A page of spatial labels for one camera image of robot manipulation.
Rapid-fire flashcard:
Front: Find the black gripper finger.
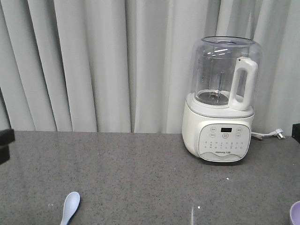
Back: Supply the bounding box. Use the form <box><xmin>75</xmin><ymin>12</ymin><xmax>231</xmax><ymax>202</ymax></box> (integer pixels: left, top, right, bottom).
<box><xmin>292</xmin><ymin>123</ymin><xmax>300</xmax><ymax>143</ymax></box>
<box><xmin>0</xmin><ymin>128</ymin><xmax>15</xmax><ymax>146</ymax></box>
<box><xmin>0</xmin><ymin>145</ymin><xmax>9</xmax><ymax>165</ymax></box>

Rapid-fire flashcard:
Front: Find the purple plastic bowl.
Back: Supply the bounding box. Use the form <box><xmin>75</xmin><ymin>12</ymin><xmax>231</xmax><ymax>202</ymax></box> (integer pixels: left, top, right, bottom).
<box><xmin>289</xmin><ymin>201</ymin><xmax>300</xmax><ymax>225</ymax></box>

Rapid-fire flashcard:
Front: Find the light blue plastic spoon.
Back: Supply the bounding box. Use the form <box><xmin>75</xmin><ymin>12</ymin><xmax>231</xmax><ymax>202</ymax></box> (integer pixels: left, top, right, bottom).
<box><xmin>60</xmin><ymin>191</ymin><xmax>80</xmax><ymax>225</ymax></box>

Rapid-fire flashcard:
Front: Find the white blender with clear jug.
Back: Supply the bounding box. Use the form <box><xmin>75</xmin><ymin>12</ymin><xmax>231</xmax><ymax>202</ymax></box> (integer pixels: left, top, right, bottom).
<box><xmin>181</xmin><ymin>36</ymin><xmax>262</xmax><ymax>163</ymax></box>

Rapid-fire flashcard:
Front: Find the grey pleated curtain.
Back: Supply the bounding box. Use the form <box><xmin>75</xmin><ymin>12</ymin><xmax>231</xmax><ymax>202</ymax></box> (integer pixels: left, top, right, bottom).
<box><xmin>0</xmin><ymin>0</ymin><xmax>300</xmax><ymax>135</ymax></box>

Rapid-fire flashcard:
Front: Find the white blender power cable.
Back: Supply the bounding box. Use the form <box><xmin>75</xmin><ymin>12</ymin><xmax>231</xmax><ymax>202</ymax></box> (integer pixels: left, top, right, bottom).
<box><xmin>251</xmin><ymin>127</ymin><xmax>286</xmax><ymax>141</ymax></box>

